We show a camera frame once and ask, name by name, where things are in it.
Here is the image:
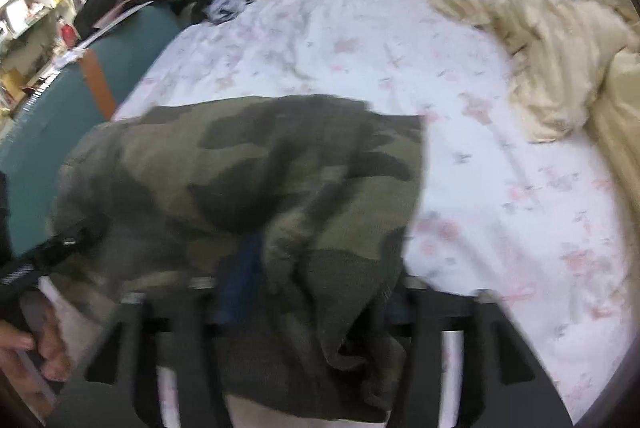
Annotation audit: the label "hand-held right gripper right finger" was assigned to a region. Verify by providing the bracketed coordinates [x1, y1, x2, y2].
[385, 275, 576, 428]

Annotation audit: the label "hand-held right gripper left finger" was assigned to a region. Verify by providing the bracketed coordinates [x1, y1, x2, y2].
[85, 233, 266, 428]

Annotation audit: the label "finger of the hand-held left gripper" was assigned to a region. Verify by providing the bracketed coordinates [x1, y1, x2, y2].
[30, 225, 108, 270]

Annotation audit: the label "camouflage pants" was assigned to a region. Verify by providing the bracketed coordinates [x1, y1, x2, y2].
[45, 94, 426, 424]

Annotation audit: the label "person's left hand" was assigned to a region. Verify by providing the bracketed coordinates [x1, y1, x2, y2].
[0, 303, 73, 384]

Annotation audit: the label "white floral bed sheet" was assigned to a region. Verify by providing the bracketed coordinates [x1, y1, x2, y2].
[112, 0, 636, 426]

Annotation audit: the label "blue and white cloth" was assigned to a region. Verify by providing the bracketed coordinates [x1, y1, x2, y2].
[205, 0, 251, 26]

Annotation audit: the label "cream duvet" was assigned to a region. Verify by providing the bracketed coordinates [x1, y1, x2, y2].
[430, 0, 640, 189]

